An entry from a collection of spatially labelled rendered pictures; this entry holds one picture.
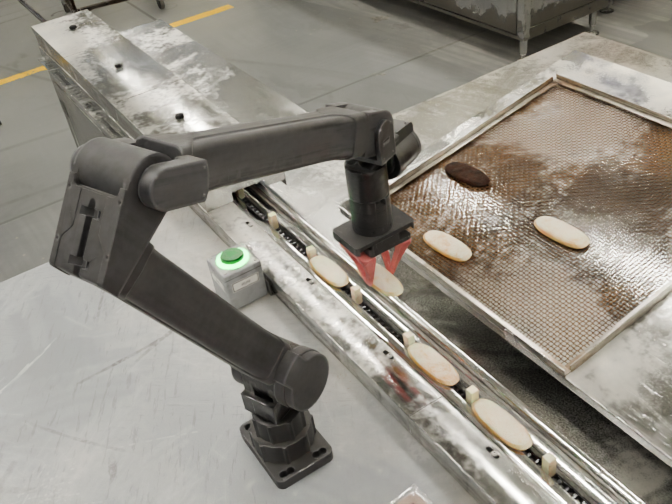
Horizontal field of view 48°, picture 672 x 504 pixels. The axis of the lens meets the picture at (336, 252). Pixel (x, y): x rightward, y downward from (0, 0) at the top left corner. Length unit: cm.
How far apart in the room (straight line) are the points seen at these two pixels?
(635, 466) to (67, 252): 72
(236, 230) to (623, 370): 72
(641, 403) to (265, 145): 56
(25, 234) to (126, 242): 269
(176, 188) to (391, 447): 52
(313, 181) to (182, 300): 86
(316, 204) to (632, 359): 71
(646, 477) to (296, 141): 59
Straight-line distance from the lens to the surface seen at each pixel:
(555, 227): 122
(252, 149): 79
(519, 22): 385
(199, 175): 70
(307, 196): 154
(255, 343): 88
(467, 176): 135
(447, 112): 179
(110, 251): 67
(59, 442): 120
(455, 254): 121
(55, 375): 131
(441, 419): 102
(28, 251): 324
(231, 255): 128
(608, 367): 106
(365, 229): 105
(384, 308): 120
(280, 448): 102
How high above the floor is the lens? 165
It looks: 37 degrees down
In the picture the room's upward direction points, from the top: 9 degrees counter-clockwise
